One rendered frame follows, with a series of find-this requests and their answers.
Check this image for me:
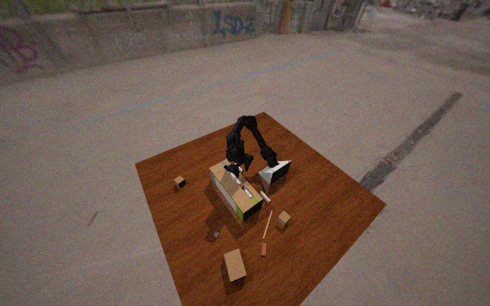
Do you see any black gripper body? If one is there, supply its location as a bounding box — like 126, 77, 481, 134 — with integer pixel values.
227, 153, 254, 174

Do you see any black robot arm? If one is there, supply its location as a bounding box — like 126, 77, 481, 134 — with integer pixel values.
226, 116, 279, 168

